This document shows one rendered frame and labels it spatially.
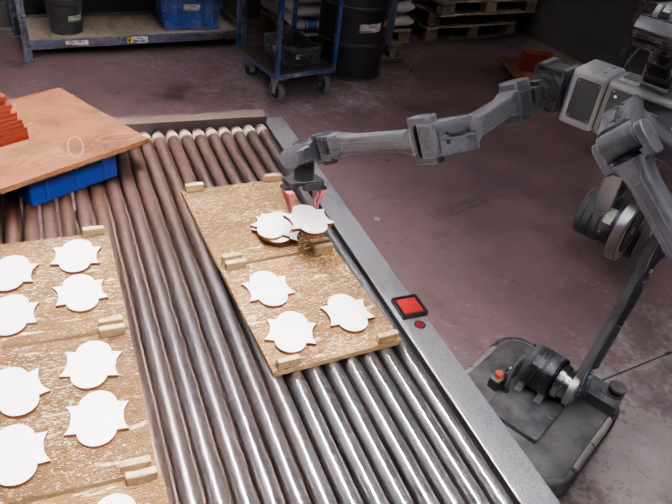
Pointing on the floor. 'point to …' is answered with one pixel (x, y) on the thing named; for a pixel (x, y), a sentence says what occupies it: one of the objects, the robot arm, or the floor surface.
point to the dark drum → (354, 37)
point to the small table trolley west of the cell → (260, 60)
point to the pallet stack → (466, 17)
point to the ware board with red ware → (525, 65)
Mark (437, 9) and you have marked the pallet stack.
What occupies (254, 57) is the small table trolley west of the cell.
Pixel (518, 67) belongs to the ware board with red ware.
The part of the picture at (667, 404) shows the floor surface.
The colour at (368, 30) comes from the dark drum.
